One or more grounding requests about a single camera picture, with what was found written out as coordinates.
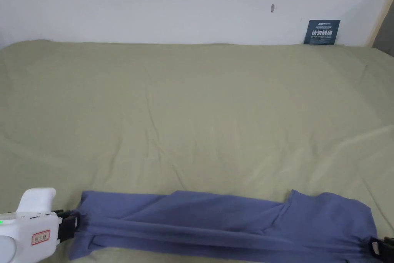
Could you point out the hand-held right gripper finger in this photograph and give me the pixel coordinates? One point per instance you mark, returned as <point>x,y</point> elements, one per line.
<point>377,246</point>

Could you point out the beige wooden door frame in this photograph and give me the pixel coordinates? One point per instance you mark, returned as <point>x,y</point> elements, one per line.
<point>379,18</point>

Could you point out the bed with pale green sheet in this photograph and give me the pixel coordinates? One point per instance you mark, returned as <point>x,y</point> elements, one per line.
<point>184,106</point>

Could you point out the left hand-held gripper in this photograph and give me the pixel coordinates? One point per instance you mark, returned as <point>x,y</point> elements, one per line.
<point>27,229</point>

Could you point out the dark blue sign card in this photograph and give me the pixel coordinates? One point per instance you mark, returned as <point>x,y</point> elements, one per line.
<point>321,32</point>

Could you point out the blue garment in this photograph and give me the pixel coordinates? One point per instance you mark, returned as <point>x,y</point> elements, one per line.
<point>215,223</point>

